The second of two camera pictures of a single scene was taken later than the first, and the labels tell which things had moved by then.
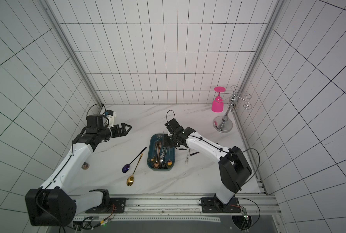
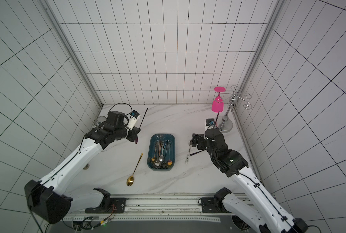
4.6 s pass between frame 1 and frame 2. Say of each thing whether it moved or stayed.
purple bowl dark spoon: moved
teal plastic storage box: stayed
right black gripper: moved
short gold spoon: stayed
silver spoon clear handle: stayed
